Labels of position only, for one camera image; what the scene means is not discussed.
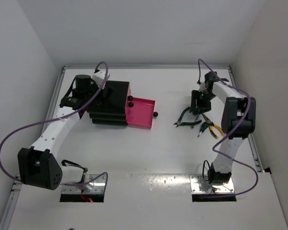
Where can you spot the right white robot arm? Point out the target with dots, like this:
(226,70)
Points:
(238,121)

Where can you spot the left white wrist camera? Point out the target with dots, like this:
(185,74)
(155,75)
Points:
(98,76)

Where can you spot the yellow needle-nose pliers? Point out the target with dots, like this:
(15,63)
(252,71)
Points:
(210,125)

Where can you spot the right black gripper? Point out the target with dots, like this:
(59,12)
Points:
(204,108)

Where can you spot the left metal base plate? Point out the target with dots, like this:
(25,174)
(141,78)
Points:
(94,185)

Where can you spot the pink top drawer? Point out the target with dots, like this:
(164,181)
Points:
(129,94)

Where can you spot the green screwdriver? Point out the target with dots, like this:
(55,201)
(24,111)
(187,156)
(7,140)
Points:
(202,128)

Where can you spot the black drawer cabinet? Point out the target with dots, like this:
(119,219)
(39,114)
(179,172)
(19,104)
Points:
(114,113)

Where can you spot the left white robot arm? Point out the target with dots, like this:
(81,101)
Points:
(38,164)

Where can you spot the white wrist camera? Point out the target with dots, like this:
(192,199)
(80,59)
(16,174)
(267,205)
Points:
(98,76)
(202,87)

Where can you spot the pink bottom drawer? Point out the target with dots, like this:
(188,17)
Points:
(142,114)

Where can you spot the pink drawer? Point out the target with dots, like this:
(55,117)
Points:
(142,114)
(129,94)

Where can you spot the metal base plate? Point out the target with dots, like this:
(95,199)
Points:
(94,185)
(199,186)

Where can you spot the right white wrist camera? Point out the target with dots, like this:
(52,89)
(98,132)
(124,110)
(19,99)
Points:
(202,87)

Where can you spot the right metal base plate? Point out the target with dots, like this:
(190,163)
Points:
(199,186)

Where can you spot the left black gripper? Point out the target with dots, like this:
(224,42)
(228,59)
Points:
(103,100)

